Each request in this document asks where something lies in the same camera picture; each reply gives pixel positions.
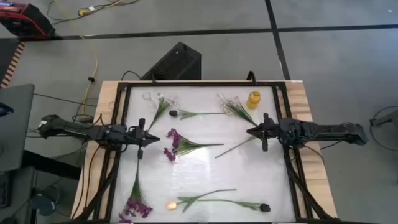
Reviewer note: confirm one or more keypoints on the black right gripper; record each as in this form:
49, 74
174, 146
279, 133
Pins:
269, 130

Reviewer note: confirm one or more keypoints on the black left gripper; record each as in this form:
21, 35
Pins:
138, 137

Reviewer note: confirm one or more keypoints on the white artificial flower bunch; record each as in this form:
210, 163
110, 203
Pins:
161, 109
237, 109

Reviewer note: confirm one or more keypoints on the orange artificial tulip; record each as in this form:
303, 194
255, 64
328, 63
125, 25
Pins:
171, 205
231, 149

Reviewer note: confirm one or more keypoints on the purple artificial flower bunch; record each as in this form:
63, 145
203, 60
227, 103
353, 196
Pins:
186, 145
136, 199

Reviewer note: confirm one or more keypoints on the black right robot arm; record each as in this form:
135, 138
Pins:
326, 132

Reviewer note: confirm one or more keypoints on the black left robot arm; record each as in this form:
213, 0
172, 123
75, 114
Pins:
77, 132

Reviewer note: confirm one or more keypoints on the yellow vase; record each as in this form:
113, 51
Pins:
253, 101

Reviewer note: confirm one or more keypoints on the clear glass vase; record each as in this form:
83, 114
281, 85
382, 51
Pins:
146, 96

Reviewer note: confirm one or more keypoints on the dark purple artificial tulip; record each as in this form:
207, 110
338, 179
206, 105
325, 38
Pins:
173, 113
265, 208

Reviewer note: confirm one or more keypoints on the pink artificial flower bunch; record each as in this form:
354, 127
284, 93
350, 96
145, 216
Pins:
202, 174

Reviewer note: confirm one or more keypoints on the black round stool base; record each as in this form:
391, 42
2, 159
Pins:
43, 203

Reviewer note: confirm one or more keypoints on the black stand base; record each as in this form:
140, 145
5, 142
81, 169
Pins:
385, 119

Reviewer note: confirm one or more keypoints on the grey desk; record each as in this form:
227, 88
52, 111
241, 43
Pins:
17, 124

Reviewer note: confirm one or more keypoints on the yellow plug connector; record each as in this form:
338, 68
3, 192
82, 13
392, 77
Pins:
82, 12

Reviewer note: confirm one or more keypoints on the striped edge floor mat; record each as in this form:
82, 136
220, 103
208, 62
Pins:
14, 63

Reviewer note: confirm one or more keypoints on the red and black tool case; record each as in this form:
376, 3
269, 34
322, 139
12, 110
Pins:
28, 21

